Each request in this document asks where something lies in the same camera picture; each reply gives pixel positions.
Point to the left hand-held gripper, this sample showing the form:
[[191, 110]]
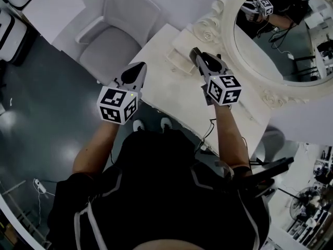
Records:
[[117, 105]]

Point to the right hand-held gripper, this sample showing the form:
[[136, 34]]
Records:
[[223, 88]]

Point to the small white drawer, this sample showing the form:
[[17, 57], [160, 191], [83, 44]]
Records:
[[179, 59]]

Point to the person's right forearm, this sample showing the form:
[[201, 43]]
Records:
[[230, 139]]

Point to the person's left forearm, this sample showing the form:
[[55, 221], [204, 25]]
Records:
[[95, 147]]

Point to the white vanity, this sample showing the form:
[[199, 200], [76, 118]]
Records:
[[171, 92]]

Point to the person's white left shoe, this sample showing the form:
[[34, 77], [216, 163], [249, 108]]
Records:
[[138, 125]]

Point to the person's white shoe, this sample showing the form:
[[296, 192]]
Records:
[[166, 124], [138, 125]]

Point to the person's white right shoe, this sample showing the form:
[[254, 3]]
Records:
[[166, 124]]

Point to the grey upholstered armchair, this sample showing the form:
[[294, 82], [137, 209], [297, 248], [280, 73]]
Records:
[[109, 45]]

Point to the oval white ornate mirror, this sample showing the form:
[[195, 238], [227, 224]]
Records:
[[265, 87]]

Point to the person's black clothing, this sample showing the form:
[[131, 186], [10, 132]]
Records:
[[156, 197]]

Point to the white power strip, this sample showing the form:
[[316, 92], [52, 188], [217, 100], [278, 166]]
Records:
[[40, 186]]

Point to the white panel board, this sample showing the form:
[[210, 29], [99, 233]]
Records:
[[52, 12]]

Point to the grey round stool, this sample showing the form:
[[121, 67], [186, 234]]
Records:
[[273, 139]]

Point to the black stand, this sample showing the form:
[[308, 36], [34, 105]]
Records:
[[270, 172]]

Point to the black floor fan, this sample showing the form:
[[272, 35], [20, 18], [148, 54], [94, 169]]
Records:
[[308, 204]]

